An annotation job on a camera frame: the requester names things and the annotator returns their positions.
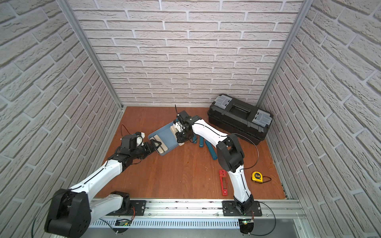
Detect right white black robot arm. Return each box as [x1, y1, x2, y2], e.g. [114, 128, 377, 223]
[174, 111, 254, 215]

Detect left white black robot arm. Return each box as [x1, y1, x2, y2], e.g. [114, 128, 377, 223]
[44, 132, 163, 238]

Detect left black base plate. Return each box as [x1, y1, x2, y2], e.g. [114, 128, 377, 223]
[107, 200, 147, 216]

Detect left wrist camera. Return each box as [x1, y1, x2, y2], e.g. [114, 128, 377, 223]
[135, 132, 145, 147]

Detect black plastic toolbox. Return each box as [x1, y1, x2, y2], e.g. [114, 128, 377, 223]
[207, 94, 273, 145]

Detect blue plastic tray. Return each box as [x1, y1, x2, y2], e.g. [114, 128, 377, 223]
[148, 122, 179, 156]

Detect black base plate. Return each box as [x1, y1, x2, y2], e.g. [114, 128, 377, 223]
[222, 200, 263, 217]
[107, 200, 147, 216]

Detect red pruning pliers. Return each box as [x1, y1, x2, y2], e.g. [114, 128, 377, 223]
[219, 169, 228, 196]

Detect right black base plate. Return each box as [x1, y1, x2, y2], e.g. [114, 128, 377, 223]
[222, 200, 263, 217]

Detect yellow tape measure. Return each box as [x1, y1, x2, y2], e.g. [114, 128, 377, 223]
[252, 171, 264, 183]

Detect aluminium rail frame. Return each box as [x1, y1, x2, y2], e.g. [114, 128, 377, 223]
[88, 198, 313, 238]

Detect teal block lower right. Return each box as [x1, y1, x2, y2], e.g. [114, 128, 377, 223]
[205, 141, 217, 160]

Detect beige block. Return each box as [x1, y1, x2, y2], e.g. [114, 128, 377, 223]
[153, 135, 168, 154]
[170, 125, 184, 146]
[158, 140, 168, 154]

